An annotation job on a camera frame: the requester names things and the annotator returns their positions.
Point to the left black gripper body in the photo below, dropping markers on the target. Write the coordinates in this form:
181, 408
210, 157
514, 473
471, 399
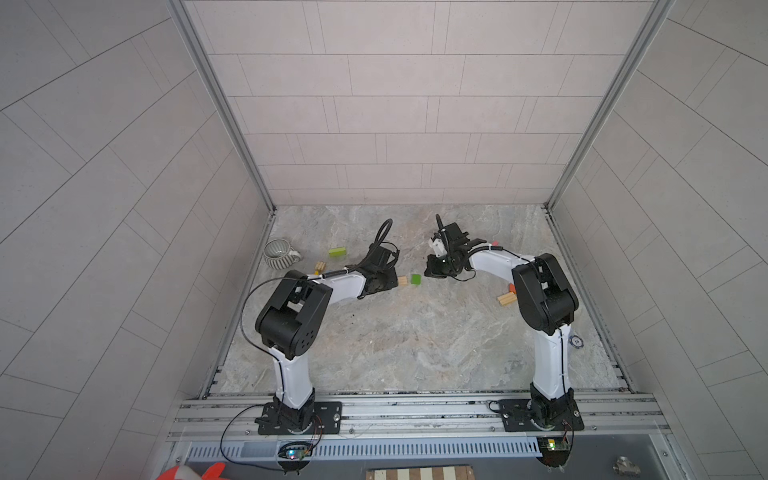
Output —
384, 279

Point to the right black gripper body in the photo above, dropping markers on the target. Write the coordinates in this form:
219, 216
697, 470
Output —
443, 265

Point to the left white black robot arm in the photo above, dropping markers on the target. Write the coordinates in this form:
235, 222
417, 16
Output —
290, 322

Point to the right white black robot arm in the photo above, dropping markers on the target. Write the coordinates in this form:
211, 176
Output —
547, 303

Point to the lime green long block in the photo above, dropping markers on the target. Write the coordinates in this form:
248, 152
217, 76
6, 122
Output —
337, 252

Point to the natural long wood block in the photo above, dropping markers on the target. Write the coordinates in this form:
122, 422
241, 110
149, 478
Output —
507, 299

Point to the grey ribbed ceramic mug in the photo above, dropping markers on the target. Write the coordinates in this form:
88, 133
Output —
279, 254

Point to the left green circuit board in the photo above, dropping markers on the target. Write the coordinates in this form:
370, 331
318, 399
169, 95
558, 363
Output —
298, 451

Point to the green circuit board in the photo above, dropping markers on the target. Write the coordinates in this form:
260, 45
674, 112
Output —
555, 452
298, 451

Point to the striped wood board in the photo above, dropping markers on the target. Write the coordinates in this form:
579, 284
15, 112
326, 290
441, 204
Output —
460, 472

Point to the right green circuit board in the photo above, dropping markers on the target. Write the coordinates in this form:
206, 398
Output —
555, 452

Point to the small metal clamp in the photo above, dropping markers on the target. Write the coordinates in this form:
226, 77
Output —
623, 466

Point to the red white object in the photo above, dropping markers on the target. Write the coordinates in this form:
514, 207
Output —
184, 472

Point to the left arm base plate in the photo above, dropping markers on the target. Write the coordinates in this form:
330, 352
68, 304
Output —
314, 417

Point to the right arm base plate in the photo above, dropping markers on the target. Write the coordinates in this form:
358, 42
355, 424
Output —
517, 417

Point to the grey slotted cable duct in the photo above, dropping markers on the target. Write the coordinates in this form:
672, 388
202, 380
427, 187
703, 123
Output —
371, 449

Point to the aluminium mounting rail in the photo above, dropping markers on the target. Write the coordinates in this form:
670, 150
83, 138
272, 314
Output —
368, 416

